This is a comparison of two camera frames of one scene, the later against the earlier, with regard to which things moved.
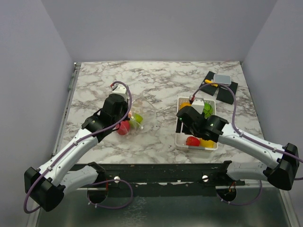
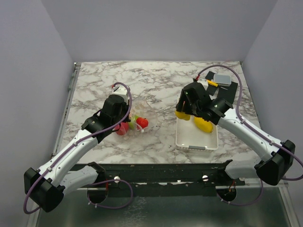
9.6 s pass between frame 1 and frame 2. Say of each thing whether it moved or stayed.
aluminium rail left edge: stayed
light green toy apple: moved
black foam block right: stayed
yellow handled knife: stayed
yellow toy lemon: moved
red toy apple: stayed
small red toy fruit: moved
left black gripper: stayed
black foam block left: stayed
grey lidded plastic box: stayed
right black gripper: moved
